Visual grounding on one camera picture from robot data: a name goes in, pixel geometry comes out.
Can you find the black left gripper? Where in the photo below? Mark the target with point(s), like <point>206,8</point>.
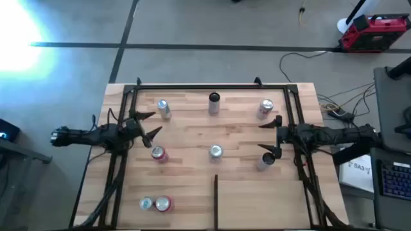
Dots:
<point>135,130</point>

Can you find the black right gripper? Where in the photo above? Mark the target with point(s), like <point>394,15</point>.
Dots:
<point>285,136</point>

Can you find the slim teal patterned can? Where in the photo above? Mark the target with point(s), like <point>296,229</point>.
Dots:
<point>164,110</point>
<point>146,203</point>

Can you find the slim white Celsius can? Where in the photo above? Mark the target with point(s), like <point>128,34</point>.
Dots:
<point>264,163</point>
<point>214,107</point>

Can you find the silver Diet Coke can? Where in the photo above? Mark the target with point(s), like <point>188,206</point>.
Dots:
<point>216,153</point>
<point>265,109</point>

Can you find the red Fanta strawberry can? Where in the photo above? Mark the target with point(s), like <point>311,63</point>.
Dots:
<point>159,154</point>
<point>164,203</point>

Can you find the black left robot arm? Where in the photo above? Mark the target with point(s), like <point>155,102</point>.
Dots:
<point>83,136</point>

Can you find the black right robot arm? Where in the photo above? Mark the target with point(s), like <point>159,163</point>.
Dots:
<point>337,133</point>

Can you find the black power strip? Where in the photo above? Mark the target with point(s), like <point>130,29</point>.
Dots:
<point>341,114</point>

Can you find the white printed paper sheet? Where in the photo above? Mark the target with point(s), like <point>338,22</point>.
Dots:
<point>356,173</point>

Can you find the grey desk panel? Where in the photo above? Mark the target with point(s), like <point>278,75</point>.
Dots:
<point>391,102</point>

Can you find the dark computer desk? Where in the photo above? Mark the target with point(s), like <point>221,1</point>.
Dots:
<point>375,208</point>

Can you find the black backlit keyboard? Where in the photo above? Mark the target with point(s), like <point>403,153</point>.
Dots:
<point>396,179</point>

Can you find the grey metal bench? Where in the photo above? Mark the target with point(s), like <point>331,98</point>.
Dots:
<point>19,153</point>

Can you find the black box with blue light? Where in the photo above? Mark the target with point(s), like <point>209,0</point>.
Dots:
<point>8,130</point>

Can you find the black monitor pole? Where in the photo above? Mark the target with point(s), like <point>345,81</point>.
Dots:
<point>399,69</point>

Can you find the red and black toolbox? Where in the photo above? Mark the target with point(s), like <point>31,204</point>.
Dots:
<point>374,33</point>

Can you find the black aluminium rig frame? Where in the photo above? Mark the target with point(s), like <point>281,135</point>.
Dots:
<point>208,86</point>

